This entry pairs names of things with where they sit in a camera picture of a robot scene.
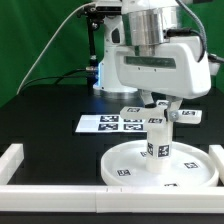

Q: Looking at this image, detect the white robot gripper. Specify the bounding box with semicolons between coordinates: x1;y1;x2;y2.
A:
115;36;211;122

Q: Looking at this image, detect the white cross-shaped table base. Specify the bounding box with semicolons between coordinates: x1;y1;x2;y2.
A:
120;100;202;130

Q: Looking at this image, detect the white round table top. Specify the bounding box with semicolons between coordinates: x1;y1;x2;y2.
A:
101;140;219;187

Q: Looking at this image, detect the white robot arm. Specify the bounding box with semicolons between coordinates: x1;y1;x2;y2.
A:
94;0;224;122

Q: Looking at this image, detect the white marker sheet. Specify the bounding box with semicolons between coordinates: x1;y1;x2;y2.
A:
76;114;144;133

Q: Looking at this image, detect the black cable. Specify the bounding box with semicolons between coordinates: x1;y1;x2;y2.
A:
19;68;94;93

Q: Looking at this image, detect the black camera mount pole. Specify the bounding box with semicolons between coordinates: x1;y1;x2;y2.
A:
78;0;124;98

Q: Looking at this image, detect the grey cable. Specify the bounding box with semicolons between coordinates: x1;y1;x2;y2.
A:
15;3;98;97

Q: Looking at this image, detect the white U-shaped frame fence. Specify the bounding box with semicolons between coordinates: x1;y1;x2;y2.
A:
0;144;224;214

